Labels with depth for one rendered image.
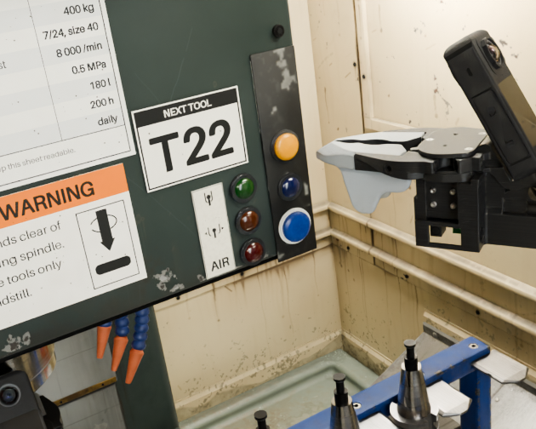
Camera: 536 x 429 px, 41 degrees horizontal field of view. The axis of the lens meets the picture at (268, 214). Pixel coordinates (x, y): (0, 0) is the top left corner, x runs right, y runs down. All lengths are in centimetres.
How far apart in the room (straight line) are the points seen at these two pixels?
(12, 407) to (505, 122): 51
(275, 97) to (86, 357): 85
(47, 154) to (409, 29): 112
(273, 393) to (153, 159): 155
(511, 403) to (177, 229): 114
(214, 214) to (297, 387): 153
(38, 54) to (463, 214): 34
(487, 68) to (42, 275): 38
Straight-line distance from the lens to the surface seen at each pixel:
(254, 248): 67
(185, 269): 65
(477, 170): 57
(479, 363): 110
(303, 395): 212
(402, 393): 97
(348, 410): 90
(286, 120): 66
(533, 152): 56
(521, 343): 162
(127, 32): 59
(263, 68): 64
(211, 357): 200
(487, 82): 55
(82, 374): 140
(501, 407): 165
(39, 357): 80
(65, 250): 60
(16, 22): 56
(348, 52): 178
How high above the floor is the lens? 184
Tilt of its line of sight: 22 degrees down
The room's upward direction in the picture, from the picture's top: 8 degrees counter-clockwise
